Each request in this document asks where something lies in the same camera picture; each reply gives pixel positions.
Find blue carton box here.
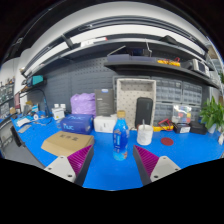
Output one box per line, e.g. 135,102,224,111
59,113,94,135

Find black box with white label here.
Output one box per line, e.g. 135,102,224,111
173,122,192,135

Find metal storage rack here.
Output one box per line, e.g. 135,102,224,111
206,43,224,98

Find black hard case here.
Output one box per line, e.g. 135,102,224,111
134,96,154,129

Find white ribbed cup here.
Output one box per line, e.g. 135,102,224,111
136,124,154,146

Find dark grey flat box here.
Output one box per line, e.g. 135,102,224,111
94,88,115,117

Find flat round red coaster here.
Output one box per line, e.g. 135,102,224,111
160,137,175,147

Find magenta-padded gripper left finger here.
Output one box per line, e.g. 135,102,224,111
44,144,95,187

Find blue drink bottle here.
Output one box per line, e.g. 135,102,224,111
112,109,130,162

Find teal device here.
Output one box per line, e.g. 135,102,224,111
27,74,45,88

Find yellow multimeter with red leads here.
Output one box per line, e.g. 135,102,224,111
152,118,174,133

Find brown cardboard box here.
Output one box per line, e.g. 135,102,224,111
40,130,95,158

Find clear organizer box, coloured parts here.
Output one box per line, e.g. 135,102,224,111
171,104,193,125

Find black zip pouch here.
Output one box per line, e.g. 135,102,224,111
189,120,208,136

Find green potted plant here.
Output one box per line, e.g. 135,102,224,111
199,96,224,134

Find white dotted fabric tray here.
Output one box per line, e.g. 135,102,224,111
115,78,157,129

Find purple plastic bag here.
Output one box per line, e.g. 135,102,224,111
69,92,97,118

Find white carton box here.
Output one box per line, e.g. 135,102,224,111
93,114,118,134

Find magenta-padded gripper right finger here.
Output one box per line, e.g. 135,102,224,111
132,144,182,187

